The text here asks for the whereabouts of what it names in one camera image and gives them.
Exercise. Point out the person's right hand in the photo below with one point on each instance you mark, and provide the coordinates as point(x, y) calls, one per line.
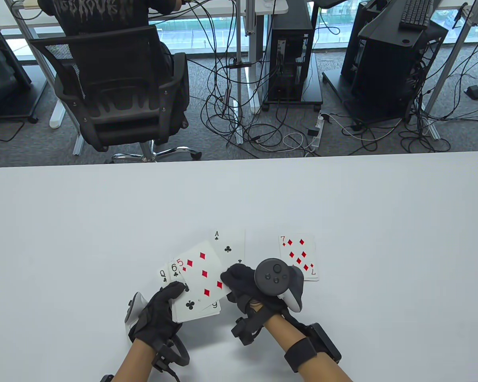
point(241, 282)

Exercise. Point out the person's left hand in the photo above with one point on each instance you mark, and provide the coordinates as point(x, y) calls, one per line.
point(157, 326)

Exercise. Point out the pile of clubs cards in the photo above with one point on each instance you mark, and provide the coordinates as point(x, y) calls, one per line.
point(233, 240)

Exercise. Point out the single diamonds playing card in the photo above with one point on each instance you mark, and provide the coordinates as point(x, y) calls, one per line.
point(203, 262)

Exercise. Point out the pile of diamonds cards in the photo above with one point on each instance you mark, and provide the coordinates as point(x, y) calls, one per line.
point(298, 260)

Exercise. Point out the person's right forearm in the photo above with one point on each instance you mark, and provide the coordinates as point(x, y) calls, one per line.
point(279, 330)

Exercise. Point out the black left forearm sensor unit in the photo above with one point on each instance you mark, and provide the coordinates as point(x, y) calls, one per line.
point(106, 378)

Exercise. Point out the black right forearm battery pack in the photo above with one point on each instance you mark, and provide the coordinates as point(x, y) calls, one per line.
point(324, 342)

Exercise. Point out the person's left forearm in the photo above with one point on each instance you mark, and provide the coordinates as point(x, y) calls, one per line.
point(134, 366)

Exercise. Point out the grey left hand controller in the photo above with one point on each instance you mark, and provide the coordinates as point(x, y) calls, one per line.
point(132, 312)

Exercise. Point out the grey hand controller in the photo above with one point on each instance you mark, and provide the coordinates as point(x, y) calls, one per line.
point(132, 312)
point(273, 274)

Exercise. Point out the grey right hand controller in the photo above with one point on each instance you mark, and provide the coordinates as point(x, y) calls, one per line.
point(273, 274)

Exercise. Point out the white power strip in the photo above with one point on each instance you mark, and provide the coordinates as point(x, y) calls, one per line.
point(318, 139)

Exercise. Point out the black power adapter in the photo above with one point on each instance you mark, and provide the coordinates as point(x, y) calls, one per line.
point(313, 131)

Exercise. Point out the black mesh office chair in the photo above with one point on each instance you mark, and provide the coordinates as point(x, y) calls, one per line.
point(115, 119)

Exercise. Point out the black tower cart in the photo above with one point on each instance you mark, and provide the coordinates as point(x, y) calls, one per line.
point(312, 87)

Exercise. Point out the black equipment stand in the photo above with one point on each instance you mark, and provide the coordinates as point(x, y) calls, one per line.
point(382, 79)

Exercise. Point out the black computer tower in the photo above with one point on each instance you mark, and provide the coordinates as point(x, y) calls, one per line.
point(290, 24)

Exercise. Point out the black rolling cabinet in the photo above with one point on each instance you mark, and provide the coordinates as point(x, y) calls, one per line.
point(4, 79)

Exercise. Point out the black foot pedal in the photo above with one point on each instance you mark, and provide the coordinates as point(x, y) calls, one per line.
point(473, 91)

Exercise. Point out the black keyboard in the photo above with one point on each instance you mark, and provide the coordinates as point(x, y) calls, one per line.
point(416, 14)

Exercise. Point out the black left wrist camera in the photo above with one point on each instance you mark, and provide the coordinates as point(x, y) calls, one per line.
point(161, 360)

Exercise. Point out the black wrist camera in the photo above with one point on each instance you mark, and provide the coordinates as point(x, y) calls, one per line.
point(161, 360)
point(247, 330)

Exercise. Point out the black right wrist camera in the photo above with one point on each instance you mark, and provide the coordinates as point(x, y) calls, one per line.
point(247, 330)

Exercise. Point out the aluminium desk frame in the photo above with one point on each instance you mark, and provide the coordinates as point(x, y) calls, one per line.
point(446, 67)

